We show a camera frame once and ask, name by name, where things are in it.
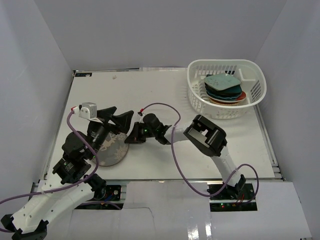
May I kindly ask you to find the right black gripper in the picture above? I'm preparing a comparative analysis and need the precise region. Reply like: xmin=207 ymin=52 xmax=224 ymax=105
xmin=125 ymin=121 xmax=157 ymax=143

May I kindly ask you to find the silver metallic round plate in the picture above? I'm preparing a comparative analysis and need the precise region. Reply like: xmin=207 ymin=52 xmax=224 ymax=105
xmin=97 ymin=133 xmax=129 ymax=167

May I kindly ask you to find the orange woven round plate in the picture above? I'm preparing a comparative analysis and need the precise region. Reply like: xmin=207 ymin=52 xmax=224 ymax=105
xmin=210 ymin=100 xmax=239 ymax=107

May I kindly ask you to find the teal scalloped round plate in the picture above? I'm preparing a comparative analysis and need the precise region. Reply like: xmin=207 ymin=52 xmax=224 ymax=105
xmin=206 ymin=91 xmax=241 ymax=101

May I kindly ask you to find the light blue rectangular plate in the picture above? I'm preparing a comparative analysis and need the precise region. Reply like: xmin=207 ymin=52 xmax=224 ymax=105
xmin=204 ymin=73 xmax=241 ymax=91

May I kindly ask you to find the red and teal wave plate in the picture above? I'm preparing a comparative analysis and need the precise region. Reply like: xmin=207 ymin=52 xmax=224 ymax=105
xmin=210 ymin=91 xmax=247 ymax=104

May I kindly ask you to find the dark teal square plate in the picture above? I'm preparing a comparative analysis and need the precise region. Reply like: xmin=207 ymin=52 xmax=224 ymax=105
xmin=205 ymin=84 xmax=243 ymax=97

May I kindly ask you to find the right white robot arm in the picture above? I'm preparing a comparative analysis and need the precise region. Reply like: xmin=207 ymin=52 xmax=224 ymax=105
xmin=124 ymin=113 xmax=246 ymax=200

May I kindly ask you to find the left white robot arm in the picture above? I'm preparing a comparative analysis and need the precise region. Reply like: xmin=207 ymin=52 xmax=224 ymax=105
xmin=0 ymin=102 xmax=134 ymax=240

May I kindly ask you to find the white plastic dish bin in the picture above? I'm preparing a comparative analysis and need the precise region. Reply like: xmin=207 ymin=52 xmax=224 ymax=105
xmin=186 ymin=59 xmax=267 ymax=120

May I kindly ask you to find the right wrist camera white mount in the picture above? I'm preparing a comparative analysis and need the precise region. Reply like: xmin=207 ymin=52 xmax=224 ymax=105
xmin=137 ymin=108 xmax=145 ymax=123

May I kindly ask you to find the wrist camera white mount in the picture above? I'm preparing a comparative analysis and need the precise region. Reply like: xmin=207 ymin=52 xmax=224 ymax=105
xmin=71 ymin=102 xmax=101 ymax=123
xmin=137 ymin=108 xmax=145 ymax=123

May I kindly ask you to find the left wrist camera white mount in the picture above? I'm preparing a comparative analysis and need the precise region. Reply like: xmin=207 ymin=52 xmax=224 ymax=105
xmin=71 ymin=102 xmax=101 ymax=123

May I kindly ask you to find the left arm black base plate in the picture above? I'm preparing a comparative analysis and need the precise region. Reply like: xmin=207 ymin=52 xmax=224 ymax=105
xmin=93 ymin=185 xmax=122 ymax=202

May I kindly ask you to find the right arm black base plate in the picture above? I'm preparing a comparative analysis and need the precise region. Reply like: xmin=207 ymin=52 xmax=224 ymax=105
xmin=209 ymin=183 xmax=258 ymax=213

